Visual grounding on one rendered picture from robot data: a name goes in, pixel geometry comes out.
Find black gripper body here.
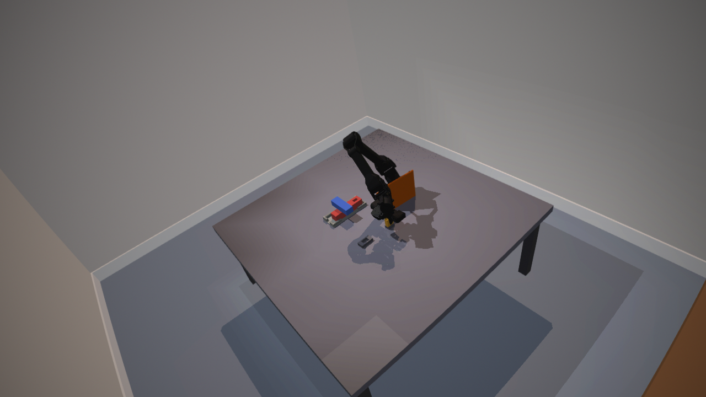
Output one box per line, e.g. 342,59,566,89
370,199,406,223

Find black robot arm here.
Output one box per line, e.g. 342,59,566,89
343,132,400,220

